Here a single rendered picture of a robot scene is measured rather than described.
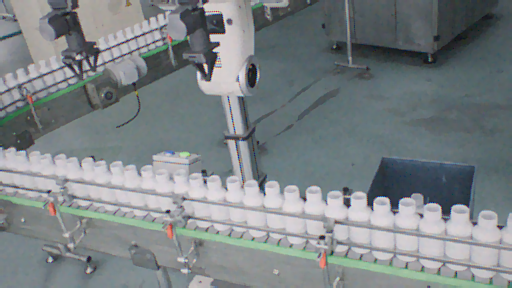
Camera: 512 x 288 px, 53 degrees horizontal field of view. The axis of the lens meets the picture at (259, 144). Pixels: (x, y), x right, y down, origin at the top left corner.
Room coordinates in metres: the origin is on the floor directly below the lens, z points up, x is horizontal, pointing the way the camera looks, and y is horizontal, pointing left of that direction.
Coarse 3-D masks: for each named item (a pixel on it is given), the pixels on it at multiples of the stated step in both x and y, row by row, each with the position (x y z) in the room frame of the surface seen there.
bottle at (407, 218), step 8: (400, 200) 0.98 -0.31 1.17; (408, 200) 0.98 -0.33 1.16; (400, 208) 0.97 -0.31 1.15; (408, 208) 0.95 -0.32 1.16; (400, 216) 0.97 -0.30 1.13; (408, 216) 0.95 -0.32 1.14; (416, 216) 0.96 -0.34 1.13; (400, 224) 0.95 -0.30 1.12; (408, 224) 0.94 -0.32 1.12; (416, 224) 0.94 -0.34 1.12; (400, 240) 0.95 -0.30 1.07; (408, 240) 0.94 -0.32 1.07; (416, 240) 0.95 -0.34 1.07; (400, 248) 0.95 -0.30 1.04; (408, 248) 0.94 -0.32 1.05; (416, 248) 0.94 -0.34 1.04; (400, 256) 0.95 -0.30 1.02
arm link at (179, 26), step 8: (176, 0) 1.37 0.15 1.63; (200, 0) 1.34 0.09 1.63; (208, 0) 1.37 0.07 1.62; (176, 8) 1.33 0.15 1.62; (184, 8) 1.31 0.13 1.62; (192, 8) 1.32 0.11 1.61; (168, 16) 1.29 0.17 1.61; (176, 16) 1.28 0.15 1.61; (184, 16) 1.30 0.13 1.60; (192, 16) 1.32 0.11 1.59; (168, 24) 1.29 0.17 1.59; (176, 24) 1.28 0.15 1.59; (184, 24) 1.27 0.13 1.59; (192, 24) 1.30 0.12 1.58; (168, 32) 1.30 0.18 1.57; (176, 32) 1.29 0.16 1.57; (184, 32) 1.27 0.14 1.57; (192, 32) 1.31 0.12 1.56
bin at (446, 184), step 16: (384, 160) 1.51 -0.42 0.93; (400, 160) 1.49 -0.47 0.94; (416, 160) 1.46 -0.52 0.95; (432, 160) 1.44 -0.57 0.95; (384, 176) 1.52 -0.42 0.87; (400, 176) 1.49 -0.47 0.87; (416, 176) 1.46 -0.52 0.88; (432, 176) 1.44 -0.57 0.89; (448, 176) 1.41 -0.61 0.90; (464, 176) 1.39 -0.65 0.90; (368, 192) 1.34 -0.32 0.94; (384, 192) 1.52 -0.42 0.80; (400, 192) 1.49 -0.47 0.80; (416, 192) 1.46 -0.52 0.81; (432, 192) 1.44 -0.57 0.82; (448, 192) 1.41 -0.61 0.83; (464, 192) 1.39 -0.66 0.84; (448, 208) 1.41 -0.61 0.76
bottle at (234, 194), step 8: (232, 176) 1.21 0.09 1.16; (232, 184) 1.18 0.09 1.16; (240, 184) 1.19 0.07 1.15; (232, 192) 1.18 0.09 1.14; (240, 192) 1.18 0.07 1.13; (232, 200) 1.17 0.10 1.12; (240, 200) 1.17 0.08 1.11; (232, 208) 1.17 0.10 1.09; (232, 216) 1.18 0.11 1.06; (240, 216) 1.17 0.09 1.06
